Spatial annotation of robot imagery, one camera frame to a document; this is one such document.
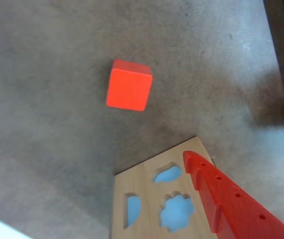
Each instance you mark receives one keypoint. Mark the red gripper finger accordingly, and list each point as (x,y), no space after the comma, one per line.
(231,211)

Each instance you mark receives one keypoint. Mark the red cube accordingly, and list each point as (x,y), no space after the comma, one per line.
(128,87)

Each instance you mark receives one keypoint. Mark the wooden shape sorter box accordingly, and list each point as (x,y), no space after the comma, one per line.
(146,189)

